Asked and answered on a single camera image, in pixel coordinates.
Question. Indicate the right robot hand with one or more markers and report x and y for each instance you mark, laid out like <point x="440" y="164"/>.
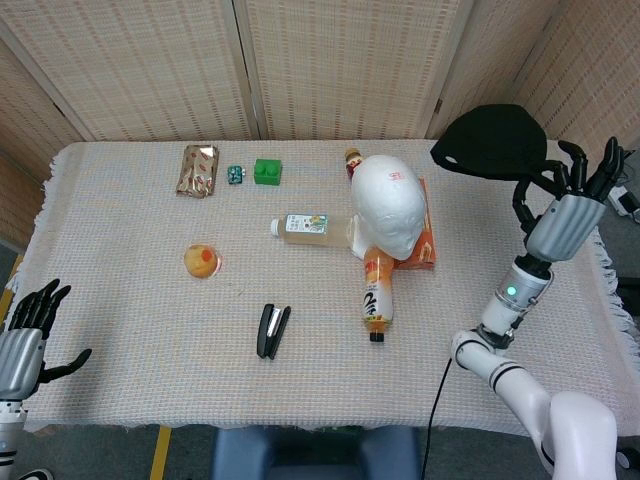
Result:
<point x="565" y="220"/>

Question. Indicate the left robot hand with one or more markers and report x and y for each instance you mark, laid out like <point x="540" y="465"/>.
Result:
<point x="20" y="345"/>

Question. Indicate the black baseball cap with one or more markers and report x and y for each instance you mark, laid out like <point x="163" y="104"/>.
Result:
<point x="492" y="140"/>

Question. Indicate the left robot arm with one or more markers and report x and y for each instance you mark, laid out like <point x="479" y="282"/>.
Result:
<point x="9" y="435"/>

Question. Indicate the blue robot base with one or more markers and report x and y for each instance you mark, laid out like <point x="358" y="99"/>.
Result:
<point x="316" y="452"/>

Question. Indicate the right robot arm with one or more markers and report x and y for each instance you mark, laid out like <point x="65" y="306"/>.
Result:
<point x="520" y="350"/>

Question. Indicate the white foam mannequin head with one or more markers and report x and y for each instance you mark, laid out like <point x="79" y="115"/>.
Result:
<point x="388" y="205"/>

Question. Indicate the white power strip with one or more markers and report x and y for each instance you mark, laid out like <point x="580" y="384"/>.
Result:
<point x="625" y="197"/>

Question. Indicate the black and white sneaker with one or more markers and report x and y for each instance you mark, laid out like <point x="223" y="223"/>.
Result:
<point x="35" y="474"/>

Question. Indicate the orange snack box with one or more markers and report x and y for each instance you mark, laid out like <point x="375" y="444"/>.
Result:
<point x="424" y="240"/>

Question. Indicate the yellow floor tape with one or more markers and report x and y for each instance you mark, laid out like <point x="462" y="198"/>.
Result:
<point x="161" y="452"/>

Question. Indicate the orange juice bottle black cap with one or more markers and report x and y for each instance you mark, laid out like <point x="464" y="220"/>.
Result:
<point x="378" y="295"/>

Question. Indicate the small brown figurine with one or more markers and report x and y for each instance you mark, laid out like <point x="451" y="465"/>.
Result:
<point x="352" y="161"/>

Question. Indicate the brown foil snack packet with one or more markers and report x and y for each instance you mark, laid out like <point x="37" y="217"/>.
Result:
<point x="198" y="170"/>

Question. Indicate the clear tea bottle white cap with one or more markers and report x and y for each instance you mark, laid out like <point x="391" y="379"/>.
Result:
<point x="312" y="231"/>

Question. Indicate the black stapler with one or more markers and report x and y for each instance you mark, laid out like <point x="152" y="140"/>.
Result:
<point x="273" y="330"/>

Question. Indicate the small teal gadget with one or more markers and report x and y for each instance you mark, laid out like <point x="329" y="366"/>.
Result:
<point x="235" y="174"/>

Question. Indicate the folding woven screen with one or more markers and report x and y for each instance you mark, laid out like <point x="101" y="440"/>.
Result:
<point x="320" y="65"/>

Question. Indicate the white woven tablecloth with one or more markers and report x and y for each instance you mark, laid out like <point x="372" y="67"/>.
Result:
<point x="310" y="380"/>

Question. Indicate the green toy block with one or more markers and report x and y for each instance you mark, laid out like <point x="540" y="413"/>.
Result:
<point x="268" y="171"/>

